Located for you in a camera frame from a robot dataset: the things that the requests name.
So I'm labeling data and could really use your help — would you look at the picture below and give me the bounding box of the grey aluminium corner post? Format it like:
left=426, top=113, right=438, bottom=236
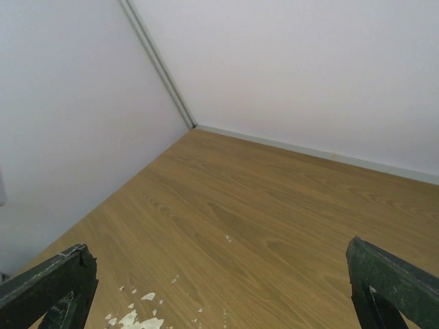
left=119, top=0, right=198, bottom=130

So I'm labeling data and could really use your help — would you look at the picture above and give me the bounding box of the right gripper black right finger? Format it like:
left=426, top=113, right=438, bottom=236
left=346, top=236, right=438, bottom=328

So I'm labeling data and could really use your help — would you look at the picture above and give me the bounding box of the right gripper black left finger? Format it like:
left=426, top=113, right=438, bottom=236
left=1, top=244, right=98, bottom=328

